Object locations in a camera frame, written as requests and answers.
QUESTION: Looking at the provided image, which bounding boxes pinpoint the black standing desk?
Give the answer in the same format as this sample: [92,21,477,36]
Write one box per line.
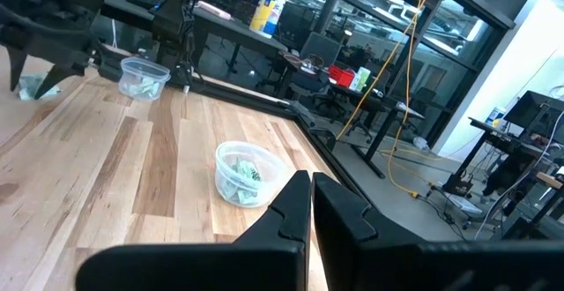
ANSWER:
[440,116,564,198]

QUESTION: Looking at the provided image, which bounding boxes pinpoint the white cable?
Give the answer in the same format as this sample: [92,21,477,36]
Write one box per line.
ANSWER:
[472,109,564,242]

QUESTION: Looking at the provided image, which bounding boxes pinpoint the white blue labelled container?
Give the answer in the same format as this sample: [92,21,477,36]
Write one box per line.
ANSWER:
[484,106,508,127]

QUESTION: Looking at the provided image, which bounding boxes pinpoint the clear plastic bin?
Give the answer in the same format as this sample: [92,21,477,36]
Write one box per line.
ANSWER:
[214,140,288,209]
[117,56,172,102]

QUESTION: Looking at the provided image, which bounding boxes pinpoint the pink flat object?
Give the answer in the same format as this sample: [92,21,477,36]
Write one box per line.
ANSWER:
[195,0,233,21]

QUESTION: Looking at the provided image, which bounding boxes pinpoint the black computer monitor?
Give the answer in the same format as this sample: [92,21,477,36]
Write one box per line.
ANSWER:
[503,89,564,137]

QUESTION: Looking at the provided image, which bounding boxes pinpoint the white yellow wipes canister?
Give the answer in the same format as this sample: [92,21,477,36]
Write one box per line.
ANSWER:
[249,0,290,40]

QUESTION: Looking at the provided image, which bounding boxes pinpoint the green sweetener packet pile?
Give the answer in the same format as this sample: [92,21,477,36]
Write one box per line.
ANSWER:
[124,78,162,100]
[219,157,264,206]

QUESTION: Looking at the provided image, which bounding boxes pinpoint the green white carton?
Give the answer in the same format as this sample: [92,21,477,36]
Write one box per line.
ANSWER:
[347,66,373,93]

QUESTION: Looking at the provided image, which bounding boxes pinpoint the black metal table frame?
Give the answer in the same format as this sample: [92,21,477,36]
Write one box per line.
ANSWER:
[152,0,369,206]

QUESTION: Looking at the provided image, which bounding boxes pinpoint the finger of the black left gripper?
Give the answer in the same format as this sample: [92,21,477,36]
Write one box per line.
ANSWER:
[5,45,29,93]
[33,63,85,101]

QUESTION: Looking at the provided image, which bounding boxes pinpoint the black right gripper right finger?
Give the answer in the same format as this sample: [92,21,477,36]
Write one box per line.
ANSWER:
[311,172,564,291]

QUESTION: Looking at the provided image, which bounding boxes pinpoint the yellow hanging cable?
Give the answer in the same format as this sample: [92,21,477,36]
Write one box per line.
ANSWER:
[386,0,432,198]
[336,0,443,141]

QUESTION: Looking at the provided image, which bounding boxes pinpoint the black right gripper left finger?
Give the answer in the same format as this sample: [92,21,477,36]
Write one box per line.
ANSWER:
[74,169,313,291]

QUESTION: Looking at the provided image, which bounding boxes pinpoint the red plastic box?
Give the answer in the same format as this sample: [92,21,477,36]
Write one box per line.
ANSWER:
[328,64,356,89]

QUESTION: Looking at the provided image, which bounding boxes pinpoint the black desk with clutter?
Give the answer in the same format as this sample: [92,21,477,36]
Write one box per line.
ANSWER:
[277,52,427,180]

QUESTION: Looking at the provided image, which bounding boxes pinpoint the black office desk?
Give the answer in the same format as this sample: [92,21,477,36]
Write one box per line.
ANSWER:
[100,0,290,85]

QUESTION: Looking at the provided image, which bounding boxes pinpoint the crumpled green sweetener packet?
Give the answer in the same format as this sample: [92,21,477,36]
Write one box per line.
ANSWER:
[17,74,62,101]

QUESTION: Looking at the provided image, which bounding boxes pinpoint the dark grey office chair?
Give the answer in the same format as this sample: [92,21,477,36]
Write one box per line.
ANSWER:
[288,32,343,109]

